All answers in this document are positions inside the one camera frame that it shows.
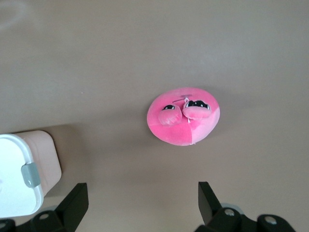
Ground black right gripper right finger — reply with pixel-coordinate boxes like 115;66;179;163
193;181;298;232

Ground white box lid grey latches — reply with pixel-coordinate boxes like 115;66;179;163
0;134;45;218

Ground pink plastic storage box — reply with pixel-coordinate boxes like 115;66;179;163
14;130;62;195

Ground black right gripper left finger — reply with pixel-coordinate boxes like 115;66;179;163
0;183;89;232

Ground pink round plush toy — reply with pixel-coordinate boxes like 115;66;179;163
146;87;222;147

